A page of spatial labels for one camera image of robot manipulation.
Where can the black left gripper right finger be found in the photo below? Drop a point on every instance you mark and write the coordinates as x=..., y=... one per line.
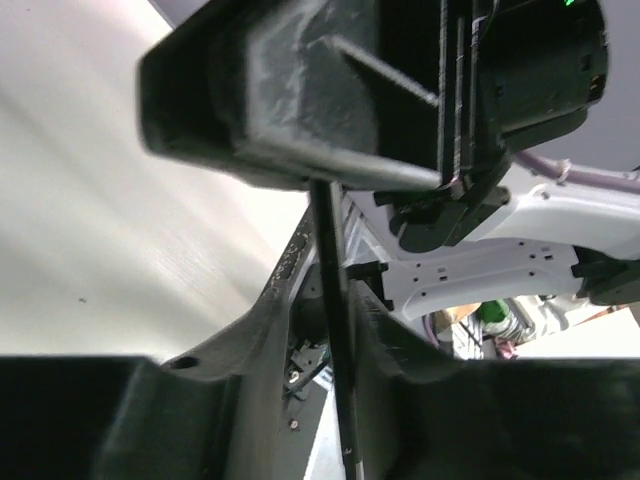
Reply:
x=423, y=414

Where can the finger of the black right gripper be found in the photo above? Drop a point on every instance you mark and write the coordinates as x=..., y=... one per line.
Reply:
x=279, y=93

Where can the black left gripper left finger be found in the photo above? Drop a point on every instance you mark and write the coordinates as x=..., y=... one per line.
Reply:
x=211, y=413

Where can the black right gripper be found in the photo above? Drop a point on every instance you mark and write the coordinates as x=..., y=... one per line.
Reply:
x=486, y=79

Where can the pink and black folding umbrella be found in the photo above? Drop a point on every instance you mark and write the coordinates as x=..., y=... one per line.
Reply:
x=326, y=206

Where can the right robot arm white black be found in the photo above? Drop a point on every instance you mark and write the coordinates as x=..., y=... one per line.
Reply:
x=566, y=230

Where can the green object in background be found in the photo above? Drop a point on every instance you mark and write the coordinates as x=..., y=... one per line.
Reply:
x=495, y=315

